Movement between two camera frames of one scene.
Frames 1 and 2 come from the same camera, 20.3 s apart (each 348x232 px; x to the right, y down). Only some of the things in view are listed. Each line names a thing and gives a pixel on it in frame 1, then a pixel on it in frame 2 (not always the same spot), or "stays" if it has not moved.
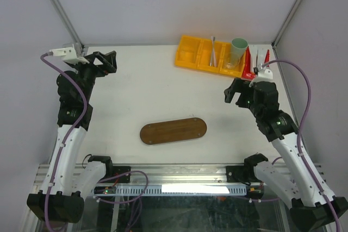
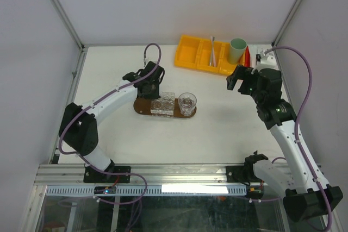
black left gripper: x=107 y=60 → x=156 y=95
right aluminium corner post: x=293 y=10 stays
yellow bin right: x=226 y=48 stays
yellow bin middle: x=203 y=61 stays
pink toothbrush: x=214 y=58 stays
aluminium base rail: x=155 y=175 stays
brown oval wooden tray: x=173 y=131 → x=143 y=106
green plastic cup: x=238 y=46 stays
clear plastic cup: x=231 y=60 → x=187 y=102
